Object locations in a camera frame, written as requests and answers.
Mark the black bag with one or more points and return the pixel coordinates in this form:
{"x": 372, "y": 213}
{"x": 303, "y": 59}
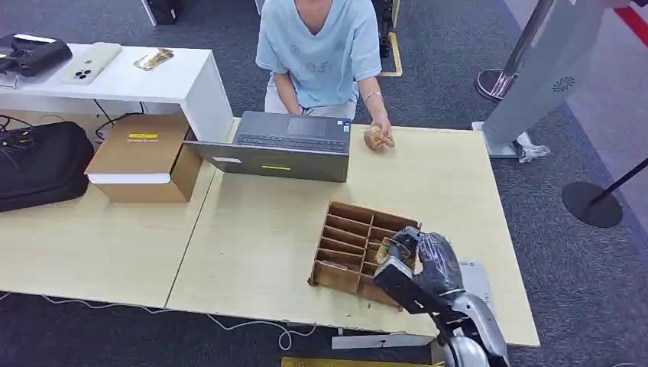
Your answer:
{"x": 40, "y": 167}

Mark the pale wooden desk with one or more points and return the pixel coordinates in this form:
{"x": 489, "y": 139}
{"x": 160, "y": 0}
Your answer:
{"x": 263, "y": 243}
{"x": 101, "y": 243}

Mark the yellow floor strip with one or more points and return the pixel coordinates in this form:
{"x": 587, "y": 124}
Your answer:
{"x": 354, "y": 362}

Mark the black cabinet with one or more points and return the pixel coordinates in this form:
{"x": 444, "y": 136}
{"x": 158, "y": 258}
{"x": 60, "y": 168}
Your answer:
{"x": 164, "y": 10}

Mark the grey sign stand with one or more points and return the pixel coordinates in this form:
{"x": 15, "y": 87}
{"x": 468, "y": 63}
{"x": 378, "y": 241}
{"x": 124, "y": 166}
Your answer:
{"x": 546, "y": 76}

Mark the grey metal plate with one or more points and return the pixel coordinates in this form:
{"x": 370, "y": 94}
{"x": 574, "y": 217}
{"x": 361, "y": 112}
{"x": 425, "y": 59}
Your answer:
{"x": 478, "y": 283}

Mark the black device case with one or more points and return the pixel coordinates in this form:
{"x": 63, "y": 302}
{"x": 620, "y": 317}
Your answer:
{"x": 35, "y": 55}

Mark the beige smartphone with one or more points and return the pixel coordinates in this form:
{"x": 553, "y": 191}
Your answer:
{"x": 91, "y": 63}

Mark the person's left hand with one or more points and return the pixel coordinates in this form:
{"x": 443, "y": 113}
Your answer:
{"x": 383, "y": 124}

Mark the shiny golden card packet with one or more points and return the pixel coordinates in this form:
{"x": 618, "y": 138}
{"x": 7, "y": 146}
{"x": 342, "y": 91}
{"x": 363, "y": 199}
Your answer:
{"x": 153, "y": 59}

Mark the clear plastic wrap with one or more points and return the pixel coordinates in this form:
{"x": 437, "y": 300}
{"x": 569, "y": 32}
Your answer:
{"x": 531, "y": 149}

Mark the brown cardboard box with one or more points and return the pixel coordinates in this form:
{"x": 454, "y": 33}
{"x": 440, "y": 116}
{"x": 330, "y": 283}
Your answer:
{"x": 141, "y": 152}

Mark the wooden compartment box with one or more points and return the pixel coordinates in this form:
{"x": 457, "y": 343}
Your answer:
{"x": 344, "y": 243}

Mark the chrome stanchion post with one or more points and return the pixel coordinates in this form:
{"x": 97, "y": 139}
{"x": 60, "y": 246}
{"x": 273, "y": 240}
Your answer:
{"x": 493, "y": 83}

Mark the brown printed card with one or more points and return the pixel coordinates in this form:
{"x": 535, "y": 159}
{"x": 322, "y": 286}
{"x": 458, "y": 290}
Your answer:
{"x": 390, "y": 251}

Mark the person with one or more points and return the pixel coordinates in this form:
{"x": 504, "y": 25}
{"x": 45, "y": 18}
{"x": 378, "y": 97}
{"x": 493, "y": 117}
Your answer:
{"x": 319, "y": 50}

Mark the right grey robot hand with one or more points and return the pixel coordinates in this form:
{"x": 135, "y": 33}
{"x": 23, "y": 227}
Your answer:
{"x": 438, "y": 263}

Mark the grey laptop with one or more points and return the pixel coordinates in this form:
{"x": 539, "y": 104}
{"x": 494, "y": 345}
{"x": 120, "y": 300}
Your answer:
{"x": 283, "y": 152}

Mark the white desk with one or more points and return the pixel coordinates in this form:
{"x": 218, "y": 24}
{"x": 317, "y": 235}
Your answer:
{"x": 152, "y": 86}

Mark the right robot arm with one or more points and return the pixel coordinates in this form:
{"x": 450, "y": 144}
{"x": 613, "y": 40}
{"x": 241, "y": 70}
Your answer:
{"x": 481, "y": 324}

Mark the grey desk foot plate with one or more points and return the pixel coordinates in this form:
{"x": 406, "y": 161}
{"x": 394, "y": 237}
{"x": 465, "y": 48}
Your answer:
{"x": 379, "y": 341}

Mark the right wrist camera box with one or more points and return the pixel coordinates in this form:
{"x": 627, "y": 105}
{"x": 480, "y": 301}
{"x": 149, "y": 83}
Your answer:
{"x": 400, "y": 286}

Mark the stack of brown cards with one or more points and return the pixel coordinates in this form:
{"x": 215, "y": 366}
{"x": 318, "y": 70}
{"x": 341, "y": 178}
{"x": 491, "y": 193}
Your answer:
{"x": 374, "y": 140}

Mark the black stanchion post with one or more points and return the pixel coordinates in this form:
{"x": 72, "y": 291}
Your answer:
{"x": 592, "y": 205}

